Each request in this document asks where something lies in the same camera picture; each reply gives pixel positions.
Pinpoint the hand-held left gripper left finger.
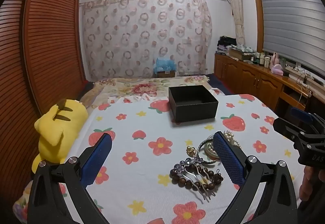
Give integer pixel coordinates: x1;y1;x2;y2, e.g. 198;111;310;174
27;133;113;224

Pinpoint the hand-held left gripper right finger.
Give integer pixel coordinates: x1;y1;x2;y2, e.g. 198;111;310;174
213;131;298;224

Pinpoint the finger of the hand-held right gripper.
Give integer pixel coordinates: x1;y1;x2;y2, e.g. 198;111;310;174
273;117;306;142
290;107;314;126

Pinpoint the white pearl necklace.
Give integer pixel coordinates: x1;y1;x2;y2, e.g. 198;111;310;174
223;131;242;150

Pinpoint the dark silver bangle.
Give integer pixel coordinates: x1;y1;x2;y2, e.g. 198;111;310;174
197;135;221;164

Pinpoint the silver hair comb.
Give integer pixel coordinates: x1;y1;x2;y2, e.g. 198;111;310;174
178;157;216;201

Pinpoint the brown wooden bead bracelet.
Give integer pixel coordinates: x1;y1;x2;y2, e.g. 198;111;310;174
170;162;224;191

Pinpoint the black square box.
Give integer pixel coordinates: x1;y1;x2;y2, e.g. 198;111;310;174
169;84;219;123

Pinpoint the person's right hand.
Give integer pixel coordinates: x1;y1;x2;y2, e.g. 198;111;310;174
300;165;325;201

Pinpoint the white power strip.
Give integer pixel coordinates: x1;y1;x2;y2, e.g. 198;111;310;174
286;64;309;74

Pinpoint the yellow plush toy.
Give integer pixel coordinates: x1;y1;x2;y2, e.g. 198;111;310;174
31;98;88;174

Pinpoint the strawberry flower print blanket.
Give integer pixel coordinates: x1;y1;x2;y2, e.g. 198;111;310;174
13;94;309;224

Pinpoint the pink rabbit figurine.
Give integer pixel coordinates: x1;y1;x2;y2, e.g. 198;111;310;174
270;53;283;76

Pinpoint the long wooden cabinet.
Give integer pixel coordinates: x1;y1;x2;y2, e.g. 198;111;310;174
214;53;325;118

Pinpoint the row of small bottles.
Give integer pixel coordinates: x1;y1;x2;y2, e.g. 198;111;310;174
250;51;272;68

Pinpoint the dark blue bed sheet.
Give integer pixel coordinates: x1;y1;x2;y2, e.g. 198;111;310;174
206;73;238;96

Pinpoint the floral bedspread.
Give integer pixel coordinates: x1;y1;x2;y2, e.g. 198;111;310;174
77;75;229;110

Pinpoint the flat cardboard box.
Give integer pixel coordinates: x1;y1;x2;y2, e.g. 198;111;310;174
229;44;256;61

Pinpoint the grey window blind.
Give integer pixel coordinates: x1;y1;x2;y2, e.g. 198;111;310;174
258;0;325;73

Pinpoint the small cardboard box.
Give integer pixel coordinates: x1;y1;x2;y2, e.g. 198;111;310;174
157;70;176;78

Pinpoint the pile of folded clothes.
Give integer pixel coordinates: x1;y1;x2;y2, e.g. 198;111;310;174
217;36;238;54

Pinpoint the blue plastic bag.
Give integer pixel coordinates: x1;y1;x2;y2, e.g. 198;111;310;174
154;57;176;72

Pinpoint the cream drape curtain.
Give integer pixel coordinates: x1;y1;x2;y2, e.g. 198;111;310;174
225;0;245;45

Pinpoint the wooden louvered wardrobe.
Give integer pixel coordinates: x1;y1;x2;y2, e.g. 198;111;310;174
0;0;87;214

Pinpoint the white cable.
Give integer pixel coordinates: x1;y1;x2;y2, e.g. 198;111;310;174
296;73;313;106

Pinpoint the wooden window frame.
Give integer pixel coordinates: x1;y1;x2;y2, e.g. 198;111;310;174
250;0;267;54

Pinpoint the ring pattern sheer curtain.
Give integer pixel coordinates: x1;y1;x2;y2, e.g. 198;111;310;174
79;0;213;81

